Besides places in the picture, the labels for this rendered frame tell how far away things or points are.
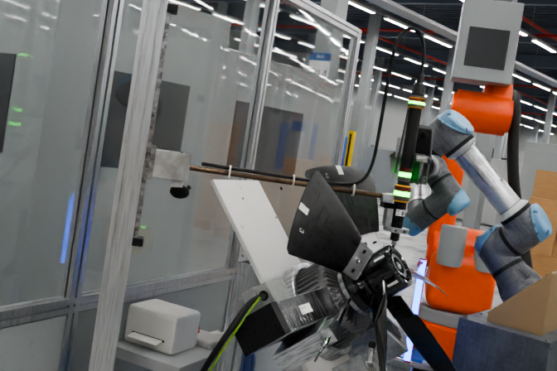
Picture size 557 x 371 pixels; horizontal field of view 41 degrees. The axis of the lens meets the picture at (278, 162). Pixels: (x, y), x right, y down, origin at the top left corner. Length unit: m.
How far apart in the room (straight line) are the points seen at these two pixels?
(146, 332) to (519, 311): 1.20
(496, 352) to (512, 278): 0.25
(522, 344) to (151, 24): 1.50
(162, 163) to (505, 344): 1.27
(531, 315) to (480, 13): 3.66
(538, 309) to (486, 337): 0.19
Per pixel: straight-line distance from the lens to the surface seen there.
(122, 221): 1.89
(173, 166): 1.88
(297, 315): 1.70
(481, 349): 2.56
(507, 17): 5.91
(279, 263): 2.02
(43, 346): 2.01
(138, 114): 1.88
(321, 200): 1.77
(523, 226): 2.56
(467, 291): 5.81
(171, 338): 2.09
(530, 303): 2.55
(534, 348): 2.50
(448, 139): 2.54
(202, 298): 2.59
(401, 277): 1.89
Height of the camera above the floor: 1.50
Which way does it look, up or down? 2 degrees down
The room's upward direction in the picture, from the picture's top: 9 degrees clockwise
